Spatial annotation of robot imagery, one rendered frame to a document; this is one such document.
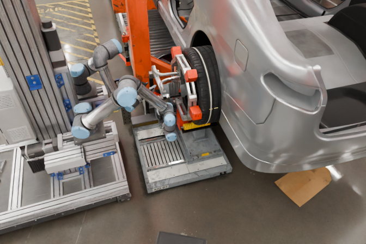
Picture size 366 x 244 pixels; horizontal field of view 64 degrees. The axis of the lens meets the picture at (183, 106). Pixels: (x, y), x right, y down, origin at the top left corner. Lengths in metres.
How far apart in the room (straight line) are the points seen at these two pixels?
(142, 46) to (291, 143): 1.57
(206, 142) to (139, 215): 0.91
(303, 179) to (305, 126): 1.50
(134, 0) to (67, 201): 1.71
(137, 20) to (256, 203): 1.91
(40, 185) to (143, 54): 1.44
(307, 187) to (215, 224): 0.96
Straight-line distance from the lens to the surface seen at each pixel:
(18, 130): 2.37
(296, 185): 3.06
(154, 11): 5.32
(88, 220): 2.79
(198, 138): 2.91
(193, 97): 2.23
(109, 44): 2.20
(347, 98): 2.76
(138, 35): 2.65
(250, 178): 2.99
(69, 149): 2.30
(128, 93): 1.77
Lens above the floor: 2.39
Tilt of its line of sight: 42 degrees down
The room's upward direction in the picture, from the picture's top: 1 degrees clockwise
